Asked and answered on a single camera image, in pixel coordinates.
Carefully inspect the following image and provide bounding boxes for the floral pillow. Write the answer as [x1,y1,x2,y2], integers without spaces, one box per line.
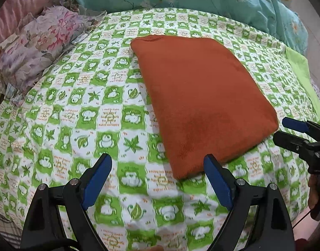
[0,5,107,103]

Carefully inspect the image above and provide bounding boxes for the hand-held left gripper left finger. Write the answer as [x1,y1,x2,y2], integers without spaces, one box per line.
[20,153,113,251]

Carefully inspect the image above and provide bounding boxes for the grey plaid cloth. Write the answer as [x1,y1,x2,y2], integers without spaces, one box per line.
[0,211,23,249]

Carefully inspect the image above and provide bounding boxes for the person's right hand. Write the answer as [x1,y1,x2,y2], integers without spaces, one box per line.
[307,174,320,213]

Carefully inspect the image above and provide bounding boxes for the green printed bed sheet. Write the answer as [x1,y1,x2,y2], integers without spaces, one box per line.
[0,7,320,251]

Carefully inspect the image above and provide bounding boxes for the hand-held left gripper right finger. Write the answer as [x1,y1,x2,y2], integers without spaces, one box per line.
[204,154,295,251]

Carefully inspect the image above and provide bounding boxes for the black cable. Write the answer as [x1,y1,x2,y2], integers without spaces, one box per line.
[292,209,315,228]

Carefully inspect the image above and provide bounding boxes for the pink blanket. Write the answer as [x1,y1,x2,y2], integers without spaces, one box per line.
[0,0,66,36]

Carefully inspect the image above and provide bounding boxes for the orange knit sweater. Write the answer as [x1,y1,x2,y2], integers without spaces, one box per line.
[130,35,279,181]

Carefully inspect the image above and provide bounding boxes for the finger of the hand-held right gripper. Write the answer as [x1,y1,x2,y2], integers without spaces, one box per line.
[273,131,311,155]
[282,117,320,140]

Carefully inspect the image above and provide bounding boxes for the light green cloth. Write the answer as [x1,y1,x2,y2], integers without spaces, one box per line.
[284,46,320,126]

